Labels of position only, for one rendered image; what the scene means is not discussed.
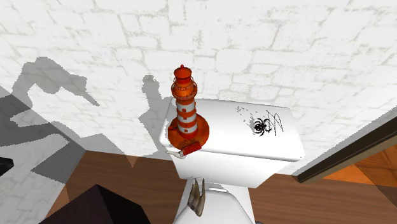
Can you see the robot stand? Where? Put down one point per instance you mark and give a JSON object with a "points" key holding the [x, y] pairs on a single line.
{"points": [[99, 208]]}

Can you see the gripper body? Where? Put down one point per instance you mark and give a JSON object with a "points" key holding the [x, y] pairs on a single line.
{"points": [[4, 166]]}

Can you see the grey brown claw-shaped thing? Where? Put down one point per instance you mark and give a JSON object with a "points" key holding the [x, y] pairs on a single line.
{"points": [[196, 200]]}

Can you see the orange white lighthouse figure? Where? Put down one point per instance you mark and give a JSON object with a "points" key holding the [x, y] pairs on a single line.
{"points": [[186, 118]]}

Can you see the white toilet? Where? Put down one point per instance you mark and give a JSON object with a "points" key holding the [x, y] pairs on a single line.
{"points": [[235, 149]]}

